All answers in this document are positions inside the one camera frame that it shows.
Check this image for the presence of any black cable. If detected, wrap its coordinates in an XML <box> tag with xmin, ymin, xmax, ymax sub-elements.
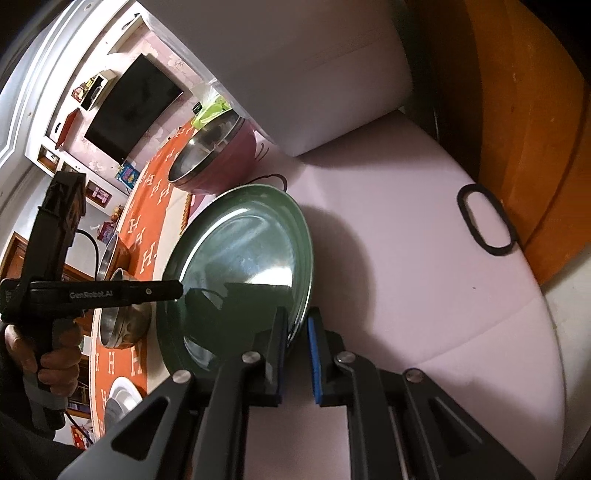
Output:
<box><xmin>74</xmin><ymin>228</ymin><xmax>101</xmax><ymax>280</ymax></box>

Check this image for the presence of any pink-sided steel bowl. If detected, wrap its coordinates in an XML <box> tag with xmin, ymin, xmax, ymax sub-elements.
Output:
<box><xmin>167</xmin><ymin>108</ymin><xmax>258</xmax><ymax>195</ymax></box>

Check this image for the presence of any green divided plate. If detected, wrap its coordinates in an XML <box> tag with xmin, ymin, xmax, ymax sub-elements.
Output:
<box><xmin>156</xmin><ymin>183</ymin><xmax>315</xmax><ymax>377</ymax></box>

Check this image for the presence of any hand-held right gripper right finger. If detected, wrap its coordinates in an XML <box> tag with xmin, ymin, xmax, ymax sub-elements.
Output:
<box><xmin>307</xmin><ymin>307</ymin><xmax>539</xmax><ymax>480</ymax></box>

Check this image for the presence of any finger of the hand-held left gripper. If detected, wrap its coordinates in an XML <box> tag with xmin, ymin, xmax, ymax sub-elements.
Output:
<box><xmin>133</xmin><ymin>280</ymin><xmax>184</xmax><ymax>302</ymax></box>

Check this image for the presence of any white wall shelf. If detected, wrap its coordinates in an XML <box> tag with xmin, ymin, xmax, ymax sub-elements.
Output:
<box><xmin>78</xmin><ymin>71</ymin><xmax>116</xmax><ymax>112</ymax></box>

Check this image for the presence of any white countertop cabinet appliance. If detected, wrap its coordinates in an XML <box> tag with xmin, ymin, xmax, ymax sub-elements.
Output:
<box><xmin>134</xmin><ymin>0</ymin><xmax>414</xmax><ymax>158</ymax></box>

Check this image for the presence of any white plate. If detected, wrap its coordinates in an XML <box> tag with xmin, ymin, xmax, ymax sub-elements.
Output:
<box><xmin>105</xmin><ymin>376</ymin><xmax>141</xmax><ymax>435</ymax></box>

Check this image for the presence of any small gold-sided steel bowl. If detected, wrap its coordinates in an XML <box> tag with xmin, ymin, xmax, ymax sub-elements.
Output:
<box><xmin>99</xmin><ymin>268</ymin><xmax>153</xmax><ymax>349</ymax></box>

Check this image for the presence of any person's left hand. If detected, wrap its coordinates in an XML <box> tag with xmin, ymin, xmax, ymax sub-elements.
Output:
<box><xmin>4</xmin><ymin>323</ymin><xmax>85</xmax><ymax>398</ymax></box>

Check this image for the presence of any person's left forearm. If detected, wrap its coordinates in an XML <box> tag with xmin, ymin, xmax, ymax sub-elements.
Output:
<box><xmin>0</xmin><ymin>351</ymin><xmax>93</xmax><ymax>480</ymax></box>

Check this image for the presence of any wooden room door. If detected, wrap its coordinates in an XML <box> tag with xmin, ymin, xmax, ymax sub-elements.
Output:
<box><xmin>0</xmin><ymin>233</ymin><xmax>35</xmax><ymax>282</ymax></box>

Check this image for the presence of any red wall shelf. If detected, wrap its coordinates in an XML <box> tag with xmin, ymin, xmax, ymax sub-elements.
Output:
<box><xmin>54</xmin><ymin>111</ymin><xmax>79</xmax><ymax>148</ymax></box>

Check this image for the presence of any orange sliding door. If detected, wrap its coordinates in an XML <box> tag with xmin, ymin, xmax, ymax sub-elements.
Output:
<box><xmin>406</xmin><ymin>0</ymin><xmax>591</xmax><ymax>287</ymax></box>

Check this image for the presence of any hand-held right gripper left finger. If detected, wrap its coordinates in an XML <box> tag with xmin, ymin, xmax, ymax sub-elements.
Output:
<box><xmin>55</xmin><ymin>305</ymin><xmax>291</xmax><ymax>480</ymax></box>

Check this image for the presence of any large steel bowl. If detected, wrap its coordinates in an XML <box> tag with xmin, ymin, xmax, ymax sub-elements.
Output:
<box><xmin>96</xmin><ymin>235</ymin><xmax>132</xmax><ymax>280</ymax></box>

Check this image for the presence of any wall-mounted television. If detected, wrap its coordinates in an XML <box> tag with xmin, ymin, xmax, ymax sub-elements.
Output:
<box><xmin>84</xmin><ymin>53</ymin><xmax>184</xmax><ymax>160</ymax></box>

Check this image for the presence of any blue printed box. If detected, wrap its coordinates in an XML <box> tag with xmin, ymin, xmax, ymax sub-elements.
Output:
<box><xmin>117</xmin><ymin>161</ymin><xmax>140</xmax><ymax>188</ymax></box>

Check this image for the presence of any green wet wipes pack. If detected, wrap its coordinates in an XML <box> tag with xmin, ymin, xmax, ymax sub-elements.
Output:
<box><xmin>191</xmin><ymin>97</ymin><xmax>232</xmax><ymax>132</ymax></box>

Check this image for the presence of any black rubber ring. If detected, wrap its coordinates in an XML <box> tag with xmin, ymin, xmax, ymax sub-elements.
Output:
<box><xmin>457</xmin><ymin>184</ymin><xmax>520</xmax><ymax>257</ymax></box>

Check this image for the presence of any orange letter-print table runner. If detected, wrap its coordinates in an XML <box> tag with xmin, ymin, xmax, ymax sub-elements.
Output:
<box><xmin>90</xmin><ymin>121</ymin><xmax>195</xmax><ymax>439</ymax></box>

